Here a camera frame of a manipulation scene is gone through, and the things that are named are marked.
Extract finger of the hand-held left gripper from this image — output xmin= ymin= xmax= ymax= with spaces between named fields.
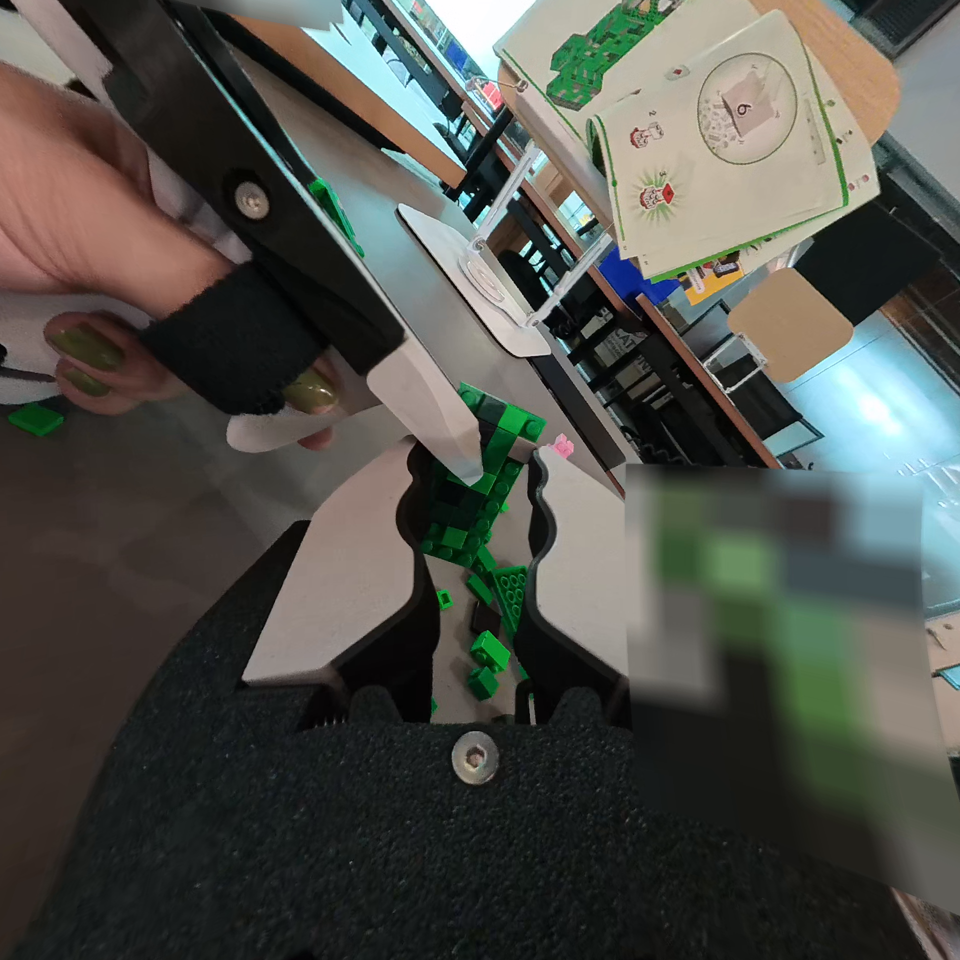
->
xmin=366 ymin=336 xmax=486 ymax=489

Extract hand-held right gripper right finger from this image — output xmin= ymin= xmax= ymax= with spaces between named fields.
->
xmin=513 ymin=447 xmax=628 ymax=680

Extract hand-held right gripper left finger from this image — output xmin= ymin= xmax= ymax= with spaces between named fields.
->
xmin=241 ymin=437 xmax=442 ymax=688

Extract green tiled lego plate assembly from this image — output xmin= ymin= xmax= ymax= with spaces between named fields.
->
xmin=418 ymin=382 xmax=547 ymax=567

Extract small green lego pieces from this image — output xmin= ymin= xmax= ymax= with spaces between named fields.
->
xmin=7 ymin=403 xmax=537 ymax=714

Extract large bare green lego plate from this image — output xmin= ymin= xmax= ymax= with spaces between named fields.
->
xmin=491 ymin=564 xmax=530 ymax=639

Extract lego instruction booklet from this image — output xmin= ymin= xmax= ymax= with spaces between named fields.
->
xmin=495 ymin=0 xmax=880 ymax=285

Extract person's left hand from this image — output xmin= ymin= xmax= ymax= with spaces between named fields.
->
xmin=0 ymin=63 xmax=344 ymax=453

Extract yellow leaflet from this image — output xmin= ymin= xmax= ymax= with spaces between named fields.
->
xmin=684 ymin=258 xmax=745 ymax=307

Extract tan rounded board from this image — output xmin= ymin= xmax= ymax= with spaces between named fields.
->
xmin=726 ymin=268 xmax=856 ymax=384
xmin=750 ymin=0 xmax=901 ymax=147

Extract green lego wall panel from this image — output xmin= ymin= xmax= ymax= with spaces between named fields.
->
xmin=307 ymin=178 xmax=366 ymax=258

